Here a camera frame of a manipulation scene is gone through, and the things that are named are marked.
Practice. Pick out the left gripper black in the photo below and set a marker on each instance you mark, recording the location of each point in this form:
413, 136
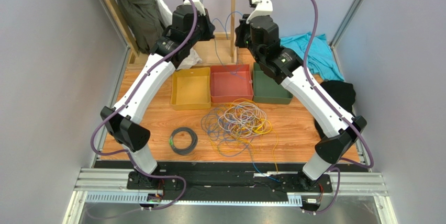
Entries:
209, 26

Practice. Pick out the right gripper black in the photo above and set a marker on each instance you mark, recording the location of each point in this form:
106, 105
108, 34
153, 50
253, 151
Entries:
241, 33

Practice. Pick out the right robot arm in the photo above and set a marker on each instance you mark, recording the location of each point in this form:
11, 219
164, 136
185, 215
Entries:
340, 128

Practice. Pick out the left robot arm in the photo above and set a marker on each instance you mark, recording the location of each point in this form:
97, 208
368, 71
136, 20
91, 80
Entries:
122, 121

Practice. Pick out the white cloth hanging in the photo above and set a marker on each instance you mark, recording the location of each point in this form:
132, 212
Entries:
165, 15

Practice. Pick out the olive green cloth hanging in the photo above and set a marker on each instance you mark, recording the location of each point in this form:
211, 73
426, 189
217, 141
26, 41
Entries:
143, 19

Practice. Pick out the green plastic bin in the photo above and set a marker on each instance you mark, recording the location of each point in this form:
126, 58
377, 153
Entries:
266, 90

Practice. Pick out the red plastic bin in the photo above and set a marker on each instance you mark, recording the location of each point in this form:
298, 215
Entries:
230, 82

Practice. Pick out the cyan cloth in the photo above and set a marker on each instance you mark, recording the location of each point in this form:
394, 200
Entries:
320, 59

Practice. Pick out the yellow plastic bin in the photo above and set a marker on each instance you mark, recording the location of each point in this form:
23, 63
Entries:
191, 89

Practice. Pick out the black cloth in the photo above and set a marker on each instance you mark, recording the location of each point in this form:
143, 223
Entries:
343, 93

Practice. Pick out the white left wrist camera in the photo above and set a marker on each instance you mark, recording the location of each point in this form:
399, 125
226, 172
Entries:
199, 7

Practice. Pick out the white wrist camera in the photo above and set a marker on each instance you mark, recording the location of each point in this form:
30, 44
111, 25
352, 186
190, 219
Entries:
199, 7
261, 8

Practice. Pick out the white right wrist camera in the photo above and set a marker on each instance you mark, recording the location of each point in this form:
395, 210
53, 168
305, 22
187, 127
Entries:
261, 8

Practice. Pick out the wooden frame stand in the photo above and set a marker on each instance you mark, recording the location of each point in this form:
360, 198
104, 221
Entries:
134, 56

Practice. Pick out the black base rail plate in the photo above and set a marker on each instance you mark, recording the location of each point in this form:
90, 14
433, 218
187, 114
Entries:
220, 181

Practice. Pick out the aluminium frame rail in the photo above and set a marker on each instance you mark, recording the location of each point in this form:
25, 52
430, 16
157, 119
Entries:
347, 195

